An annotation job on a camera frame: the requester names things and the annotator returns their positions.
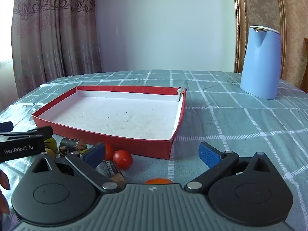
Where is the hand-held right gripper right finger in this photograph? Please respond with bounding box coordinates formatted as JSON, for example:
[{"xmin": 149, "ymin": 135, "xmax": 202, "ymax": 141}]
[{"xmin": 184, "ymin": 142, "xmax": 272, "ymax": 194}]

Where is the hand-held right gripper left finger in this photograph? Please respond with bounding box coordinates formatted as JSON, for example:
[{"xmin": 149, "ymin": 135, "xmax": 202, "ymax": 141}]
[{"xmin": 31, "ymin": 142, "xmax": 121, "ymax": 194}]

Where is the red tomato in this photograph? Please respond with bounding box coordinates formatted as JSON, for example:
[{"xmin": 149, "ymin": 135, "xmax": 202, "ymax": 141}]
[
  {"xmin": 113, "ymin": 150, "xmax": 133, "ymax": 170},
  {"xmin": 104, "ymin": 144, "xmax": 115, "ymax": 160}
]

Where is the dark purple sugarcane piece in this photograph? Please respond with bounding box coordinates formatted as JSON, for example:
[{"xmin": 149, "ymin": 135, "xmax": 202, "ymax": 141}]
[{"xmin": 96, "ymin": 160, "xmax": 126, "ymax": 188}]

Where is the dark green striped cylinder piece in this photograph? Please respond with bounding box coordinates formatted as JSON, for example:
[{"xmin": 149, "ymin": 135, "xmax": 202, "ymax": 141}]
[{"xmin": 58, "ymin": 138, "xmax": 87, "ymax": 158}]

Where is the red cardboard box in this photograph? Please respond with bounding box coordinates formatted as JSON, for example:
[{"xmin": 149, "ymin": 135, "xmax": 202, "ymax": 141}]
[{"xmin": 32, "ymin": 85, "xmax": 187, "ymax": 160}]

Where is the orange tomato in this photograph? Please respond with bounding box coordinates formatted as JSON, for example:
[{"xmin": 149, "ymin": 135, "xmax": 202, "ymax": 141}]
[{"xmin": 144, "ymin": 178, "xmax": 174, "ymax": 185}]

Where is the person's left hand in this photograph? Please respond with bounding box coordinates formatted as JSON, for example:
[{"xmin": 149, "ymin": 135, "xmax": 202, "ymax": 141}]
[{"xmin": 0, "ymin": 169, "xmax": 11, "ymax": 213}]

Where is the green checked tablecloth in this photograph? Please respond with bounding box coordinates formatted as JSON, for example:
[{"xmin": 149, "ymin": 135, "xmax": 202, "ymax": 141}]
[{"xmin": 0, "ymin": 70, "xmax": 308, "ymax": 222}]

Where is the patterned pink curtain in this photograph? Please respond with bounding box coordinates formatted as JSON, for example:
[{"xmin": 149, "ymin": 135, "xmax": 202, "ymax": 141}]
[{"xmin": 11, "ymin": 0, "xmax": 103, "ymax": 99}]

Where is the blue electric kettle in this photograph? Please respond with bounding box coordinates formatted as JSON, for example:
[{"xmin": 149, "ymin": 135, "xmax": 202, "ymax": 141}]
[{"xmin": 240, "ymin": 25, "xmax": 281, "ymax": 100}]

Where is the gold wall frame moulding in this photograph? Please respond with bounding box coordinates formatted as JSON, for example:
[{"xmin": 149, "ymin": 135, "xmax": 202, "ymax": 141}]
[{"xmin": 231, "ymin": 0, "xmax": 288, "ymax": 80}]

